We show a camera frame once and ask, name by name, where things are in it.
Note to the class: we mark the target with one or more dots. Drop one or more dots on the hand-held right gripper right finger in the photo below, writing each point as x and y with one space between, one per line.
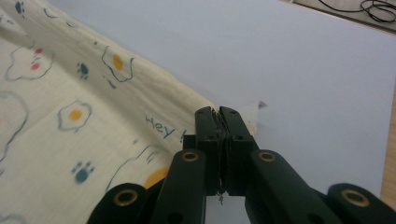
238 146

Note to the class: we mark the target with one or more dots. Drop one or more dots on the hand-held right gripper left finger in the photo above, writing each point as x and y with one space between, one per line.
207 146

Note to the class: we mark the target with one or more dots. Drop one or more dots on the cream cloth with egg print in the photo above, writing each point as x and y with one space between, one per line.
77 124

